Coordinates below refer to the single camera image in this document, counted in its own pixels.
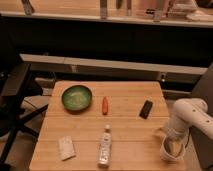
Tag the wooden table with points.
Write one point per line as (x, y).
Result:
(120, 131)

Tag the black rectangular block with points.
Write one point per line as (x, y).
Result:
(144, 113)

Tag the white ceramic cup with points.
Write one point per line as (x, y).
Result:
(171, 150)

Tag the orange carrot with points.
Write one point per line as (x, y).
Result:
(105, 106)

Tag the clear plastic bottle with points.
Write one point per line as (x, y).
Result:
(105, 148)

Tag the black office chair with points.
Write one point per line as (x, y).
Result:
(16, 83)

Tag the green ceramic bowl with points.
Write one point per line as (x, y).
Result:
(76, 98)

